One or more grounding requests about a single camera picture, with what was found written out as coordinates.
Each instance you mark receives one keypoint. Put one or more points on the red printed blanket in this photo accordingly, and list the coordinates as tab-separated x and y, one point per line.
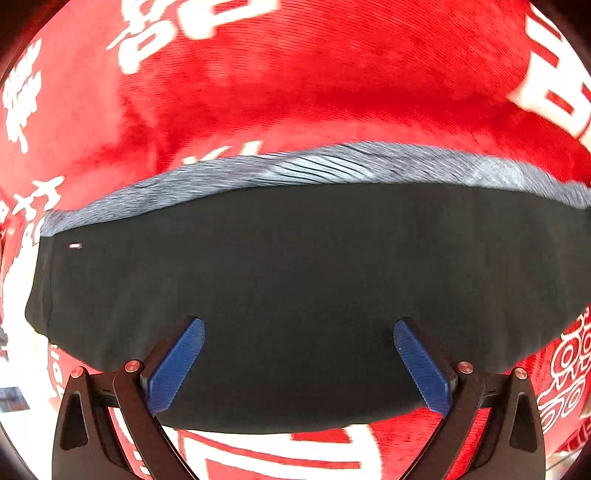
323	78

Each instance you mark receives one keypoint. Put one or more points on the black pants with grey waistband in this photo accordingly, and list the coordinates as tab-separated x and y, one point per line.
295	295

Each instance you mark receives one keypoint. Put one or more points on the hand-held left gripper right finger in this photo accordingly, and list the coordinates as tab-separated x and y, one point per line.
422	364

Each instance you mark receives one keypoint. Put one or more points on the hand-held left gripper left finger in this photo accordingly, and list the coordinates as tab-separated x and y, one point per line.
178	364

